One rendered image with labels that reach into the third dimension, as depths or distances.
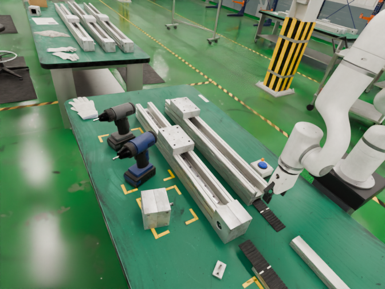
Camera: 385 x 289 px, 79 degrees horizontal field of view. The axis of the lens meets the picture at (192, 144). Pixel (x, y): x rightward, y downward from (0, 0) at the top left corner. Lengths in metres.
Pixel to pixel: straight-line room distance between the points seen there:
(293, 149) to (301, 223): 0.39
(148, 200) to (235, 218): 0.31
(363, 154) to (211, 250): 0.76
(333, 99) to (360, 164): 0.57
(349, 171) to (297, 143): 0.55
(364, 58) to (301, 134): 0.24
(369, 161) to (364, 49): 0.62
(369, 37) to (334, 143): 0.26
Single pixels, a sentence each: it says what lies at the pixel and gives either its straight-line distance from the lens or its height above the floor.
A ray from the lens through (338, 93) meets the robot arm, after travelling 0.74.
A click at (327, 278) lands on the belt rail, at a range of 0.97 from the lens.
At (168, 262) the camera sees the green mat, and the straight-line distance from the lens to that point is 0.85.
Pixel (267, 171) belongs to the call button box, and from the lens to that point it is 1.13.
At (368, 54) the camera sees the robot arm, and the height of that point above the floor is 1.43.
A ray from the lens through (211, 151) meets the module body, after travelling 1.11.
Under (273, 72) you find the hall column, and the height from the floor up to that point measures 0.31.
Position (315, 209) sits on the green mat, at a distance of 1.17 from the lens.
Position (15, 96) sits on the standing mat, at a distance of 3.53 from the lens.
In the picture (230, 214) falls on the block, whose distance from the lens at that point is 0.86.
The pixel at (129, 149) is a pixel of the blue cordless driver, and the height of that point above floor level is 0.99.
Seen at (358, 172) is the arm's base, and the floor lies 0.92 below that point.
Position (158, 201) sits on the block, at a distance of 0.85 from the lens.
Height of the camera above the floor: 1.55
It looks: 38 degrees down
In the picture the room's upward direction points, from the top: 10 degrees clockwise
